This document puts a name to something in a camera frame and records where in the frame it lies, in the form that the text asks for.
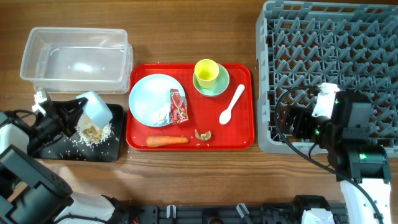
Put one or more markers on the red snack wrapper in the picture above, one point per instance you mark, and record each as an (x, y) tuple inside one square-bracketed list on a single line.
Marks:
[(178, 107)]

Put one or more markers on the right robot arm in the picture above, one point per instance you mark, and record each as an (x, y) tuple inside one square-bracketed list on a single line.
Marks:
[(339, 124)]

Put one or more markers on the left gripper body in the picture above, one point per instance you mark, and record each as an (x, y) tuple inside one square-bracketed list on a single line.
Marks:
[(54, 119)]

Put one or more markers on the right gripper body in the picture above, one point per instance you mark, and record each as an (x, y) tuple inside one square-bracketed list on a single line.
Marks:
[(306, 126)]

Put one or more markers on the light blue plate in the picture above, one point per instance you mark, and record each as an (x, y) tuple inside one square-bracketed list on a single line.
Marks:
[(149, 94)]

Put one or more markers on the clear plastic bin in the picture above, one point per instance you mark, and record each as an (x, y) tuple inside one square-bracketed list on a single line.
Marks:
[(77, 60)]

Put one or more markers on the white plastic spoon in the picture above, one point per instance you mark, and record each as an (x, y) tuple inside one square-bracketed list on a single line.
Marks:
[(226, 115)]

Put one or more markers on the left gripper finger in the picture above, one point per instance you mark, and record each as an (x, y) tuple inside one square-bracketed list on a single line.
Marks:
[(70, 122), (73, 105)]

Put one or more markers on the grey dishwasher rack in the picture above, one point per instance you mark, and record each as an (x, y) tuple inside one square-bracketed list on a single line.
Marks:
[(308, 43)]

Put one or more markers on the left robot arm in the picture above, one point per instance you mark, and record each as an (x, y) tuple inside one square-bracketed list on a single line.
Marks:
[(32, 193)]

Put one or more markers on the red serving tray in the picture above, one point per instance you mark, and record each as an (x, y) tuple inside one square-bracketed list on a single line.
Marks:
[(203, 112)]

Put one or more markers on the white tissue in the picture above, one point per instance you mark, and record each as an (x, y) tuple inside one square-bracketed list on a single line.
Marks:
[(161, 116)]

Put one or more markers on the black waste tray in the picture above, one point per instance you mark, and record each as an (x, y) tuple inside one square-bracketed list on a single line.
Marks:
[(74, 148)]

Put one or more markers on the orange carrot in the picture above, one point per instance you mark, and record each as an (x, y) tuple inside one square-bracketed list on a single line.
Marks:
[(157, 141)]

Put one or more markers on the green saucer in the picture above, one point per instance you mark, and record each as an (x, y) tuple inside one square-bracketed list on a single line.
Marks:
[(221, 84)]

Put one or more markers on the light blue bowl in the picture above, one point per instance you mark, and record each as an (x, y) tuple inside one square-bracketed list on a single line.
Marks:
[(96, 109)]

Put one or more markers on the yellow plastic cup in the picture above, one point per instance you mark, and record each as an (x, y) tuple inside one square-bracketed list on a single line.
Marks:
[(206, 72)]

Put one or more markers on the rice and food scraps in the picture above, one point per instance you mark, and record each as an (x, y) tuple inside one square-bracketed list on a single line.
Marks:
[(91, 135)]

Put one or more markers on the brown food scrap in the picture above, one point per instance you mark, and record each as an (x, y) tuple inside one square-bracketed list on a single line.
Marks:
[(203, 136)]

